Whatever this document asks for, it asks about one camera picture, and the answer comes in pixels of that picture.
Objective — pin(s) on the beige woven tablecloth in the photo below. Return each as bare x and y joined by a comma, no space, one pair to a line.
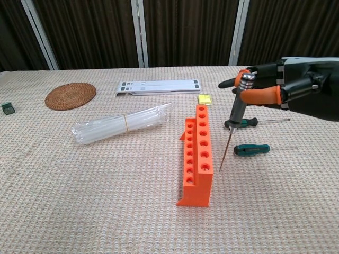
106,190

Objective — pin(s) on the clear bag of tubes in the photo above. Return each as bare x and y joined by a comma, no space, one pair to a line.
114,125

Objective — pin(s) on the small green box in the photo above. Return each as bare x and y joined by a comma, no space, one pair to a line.
8,108

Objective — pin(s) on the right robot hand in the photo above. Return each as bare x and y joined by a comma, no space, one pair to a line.
304,87

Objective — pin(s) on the orange holder block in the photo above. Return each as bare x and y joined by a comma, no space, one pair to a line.
202,148

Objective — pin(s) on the black silver precision screwdriver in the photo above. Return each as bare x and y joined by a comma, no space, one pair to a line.
237,111

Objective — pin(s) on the white folded laptop stand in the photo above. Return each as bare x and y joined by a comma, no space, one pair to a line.
159,86

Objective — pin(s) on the round woven rattan coaster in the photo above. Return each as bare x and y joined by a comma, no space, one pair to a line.
70,95

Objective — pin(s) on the small yellow packet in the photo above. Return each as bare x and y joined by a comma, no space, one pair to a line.
205,99

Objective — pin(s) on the white partition frame post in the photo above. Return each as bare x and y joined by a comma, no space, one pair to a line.
239,34
39,34
139,34

